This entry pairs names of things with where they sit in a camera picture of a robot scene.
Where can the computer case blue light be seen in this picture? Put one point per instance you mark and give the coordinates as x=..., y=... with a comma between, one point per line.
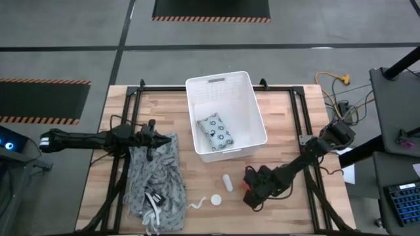
x=10, y=139

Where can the white plastic basket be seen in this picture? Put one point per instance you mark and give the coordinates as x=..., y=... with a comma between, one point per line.
x=226, y=131

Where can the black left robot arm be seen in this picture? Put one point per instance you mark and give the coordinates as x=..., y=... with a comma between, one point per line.
x=78, y=140

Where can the white round cap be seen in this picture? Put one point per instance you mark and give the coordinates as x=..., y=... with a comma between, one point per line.
x=216, y=200

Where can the white plastic bottle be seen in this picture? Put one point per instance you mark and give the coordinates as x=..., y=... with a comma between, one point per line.
x=227, y=183

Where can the dark grey side table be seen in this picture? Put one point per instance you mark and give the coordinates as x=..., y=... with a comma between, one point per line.
x=397, y=111

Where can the black power strip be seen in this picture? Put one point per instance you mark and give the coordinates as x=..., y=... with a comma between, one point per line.
x=344, y=109

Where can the patterned white soft pack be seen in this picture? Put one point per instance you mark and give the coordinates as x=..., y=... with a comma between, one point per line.
x=216, y=131

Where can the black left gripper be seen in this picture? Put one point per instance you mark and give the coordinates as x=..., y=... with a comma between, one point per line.
x=149, y=136

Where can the black diagonal pole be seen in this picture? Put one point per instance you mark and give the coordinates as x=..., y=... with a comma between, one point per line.
x=402, y=64

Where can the black hazard-striped floor mat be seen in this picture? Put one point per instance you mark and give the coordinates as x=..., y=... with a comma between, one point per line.
x=210, y=8
x=39, y=101

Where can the dark grey desk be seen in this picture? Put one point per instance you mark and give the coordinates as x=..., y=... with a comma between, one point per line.
x=393, y=183

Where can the grey patterned cloth pile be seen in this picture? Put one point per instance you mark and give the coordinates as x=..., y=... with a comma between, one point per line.
x=157, y=177

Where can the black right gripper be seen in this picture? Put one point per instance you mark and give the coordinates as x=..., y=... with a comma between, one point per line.
x=264, y=182

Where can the black aluminium table frame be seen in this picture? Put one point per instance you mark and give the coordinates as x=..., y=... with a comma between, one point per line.
x=297, y=111

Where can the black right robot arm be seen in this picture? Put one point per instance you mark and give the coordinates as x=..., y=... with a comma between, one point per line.
x=315, y=149

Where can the black keyboard blue keys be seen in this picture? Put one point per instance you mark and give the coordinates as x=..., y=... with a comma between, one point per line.
x=405, y=203

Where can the white paper sheet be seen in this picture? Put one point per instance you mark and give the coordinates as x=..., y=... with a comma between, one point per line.
x=348, y=170

